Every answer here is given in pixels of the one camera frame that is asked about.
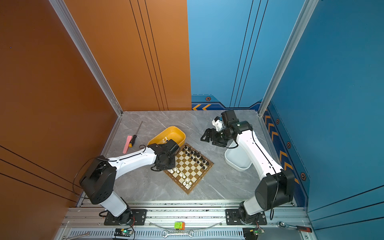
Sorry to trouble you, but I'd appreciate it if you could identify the white plastic tray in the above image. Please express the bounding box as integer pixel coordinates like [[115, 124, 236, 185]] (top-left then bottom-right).
[[225, 141, 252, 172]]

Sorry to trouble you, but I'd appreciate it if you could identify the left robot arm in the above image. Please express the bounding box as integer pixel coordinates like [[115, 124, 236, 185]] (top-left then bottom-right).
[[79, 140, 180, 225]]

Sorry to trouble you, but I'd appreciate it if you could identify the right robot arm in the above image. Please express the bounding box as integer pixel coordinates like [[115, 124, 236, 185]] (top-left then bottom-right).
[[201, 110, 296, 225]]

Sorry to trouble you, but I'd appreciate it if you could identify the wooden chess board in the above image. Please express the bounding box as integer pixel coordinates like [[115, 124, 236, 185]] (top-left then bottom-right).
[[164, 143, 214, 195]]

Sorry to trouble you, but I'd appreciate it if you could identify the left green circuit board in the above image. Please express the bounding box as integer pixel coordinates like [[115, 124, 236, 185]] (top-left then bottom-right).
[[114, 228, 135, 239]]

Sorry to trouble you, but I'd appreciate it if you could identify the green circuit board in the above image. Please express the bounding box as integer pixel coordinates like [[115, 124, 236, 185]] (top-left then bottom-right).
[[114, 228, 135, 239], [243, 228, 265, 240]]

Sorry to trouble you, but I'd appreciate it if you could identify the right green circuit board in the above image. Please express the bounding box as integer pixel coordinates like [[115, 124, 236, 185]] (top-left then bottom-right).
[[243, 228, 265, 240]]

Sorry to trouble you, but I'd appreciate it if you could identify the yellow plastic tray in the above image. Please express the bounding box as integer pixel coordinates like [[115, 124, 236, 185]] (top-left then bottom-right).
[[148, 126, 186, 147]]

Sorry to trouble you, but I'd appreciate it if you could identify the pink flat tool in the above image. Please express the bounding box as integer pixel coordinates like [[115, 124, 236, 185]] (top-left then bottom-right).
[[123, 135, 133, 154]]

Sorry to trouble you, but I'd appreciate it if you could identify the orange green small block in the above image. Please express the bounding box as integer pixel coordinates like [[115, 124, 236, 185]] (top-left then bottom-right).
[[174, 222, 185, 230]]

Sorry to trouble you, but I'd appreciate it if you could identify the silver combination wrench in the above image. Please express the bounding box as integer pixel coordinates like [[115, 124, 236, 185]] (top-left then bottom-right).
[[162, 230, 195, 238]]

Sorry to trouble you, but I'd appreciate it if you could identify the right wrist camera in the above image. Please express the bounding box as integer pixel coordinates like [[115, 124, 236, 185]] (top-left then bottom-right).
[[212, 117, 225, 132]]

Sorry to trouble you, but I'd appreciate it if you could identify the yellow handled screwdriver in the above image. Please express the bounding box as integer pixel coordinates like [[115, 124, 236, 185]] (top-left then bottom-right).
[[129, 121, 143, 148]]

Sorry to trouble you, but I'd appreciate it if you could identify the aluminium rail frame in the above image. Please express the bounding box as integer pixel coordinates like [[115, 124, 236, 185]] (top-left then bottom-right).
[[55, 200, 316, 240]]

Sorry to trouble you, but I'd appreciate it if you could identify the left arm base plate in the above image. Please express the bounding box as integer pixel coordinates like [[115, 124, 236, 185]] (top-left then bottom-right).
[[104, 209, 147, 226]]

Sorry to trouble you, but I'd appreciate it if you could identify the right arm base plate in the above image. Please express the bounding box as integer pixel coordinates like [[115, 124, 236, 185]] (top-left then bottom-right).
[[225, 209, 267, 226]]

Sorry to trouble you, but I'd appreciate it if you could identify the red handled ratchet wrench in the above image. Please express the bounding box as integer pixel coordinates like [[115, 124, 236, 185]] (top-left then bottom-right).
[[278, 222, 313, 233]]

